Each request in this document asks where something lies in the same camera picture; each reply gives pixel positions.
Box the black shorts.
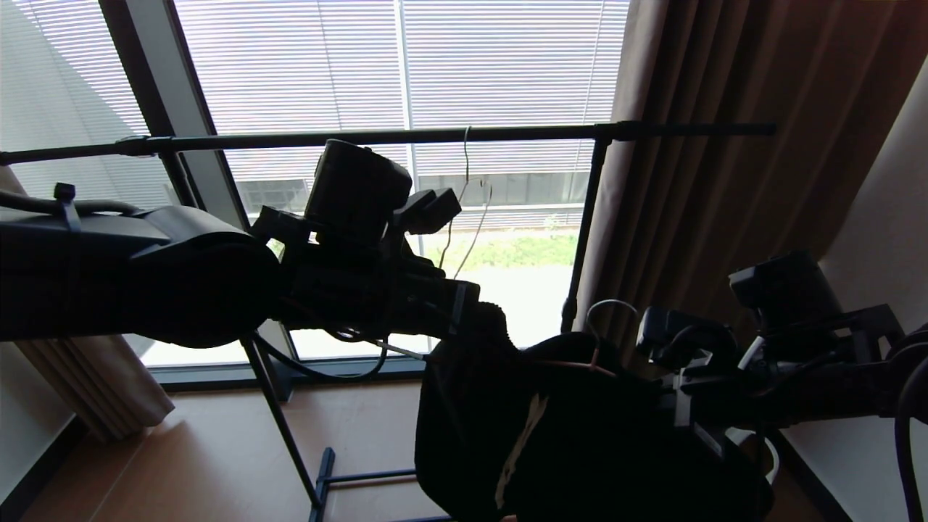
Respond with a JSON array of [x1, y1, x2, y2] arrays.
[[415, 301, 775, 522]]

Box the window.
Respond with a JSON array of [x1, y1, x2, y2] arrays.
[[0, 0, 631, 385]]

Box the black cable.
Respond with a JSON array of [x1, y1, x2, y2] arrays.
[[893, 348, 928, 522], [252, 333, 391, 383]]

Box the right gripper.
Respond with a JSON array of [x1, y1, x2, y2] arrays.
[[663, 362, 784, 459]]

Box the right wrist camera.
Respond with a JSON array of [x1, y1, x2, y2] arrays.
[[637, 307, 739, 367]]

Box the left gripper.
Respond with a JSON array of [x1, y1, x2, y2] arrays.
[[279, 246, 481, 339]]

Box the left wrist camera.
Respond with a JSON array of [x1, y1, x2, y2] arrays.
[[395, 188, 463, 234]]

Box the white laundry basket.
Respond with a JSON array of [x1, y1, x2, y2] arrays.
[[725, 428, 781, 484]]

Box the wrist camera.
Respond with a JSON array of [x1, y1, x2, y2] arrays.
[[395, 188, 463, 234], [637, 307, 739, 367]]

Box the black clothes rack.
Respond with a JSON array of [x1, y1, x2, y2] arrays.
[[0, 121, 776, 522]]

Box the beige curtain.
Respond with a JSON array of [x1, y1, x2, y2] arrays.
[[573, 0, 928, 367], [0, 165, 175, 443]]

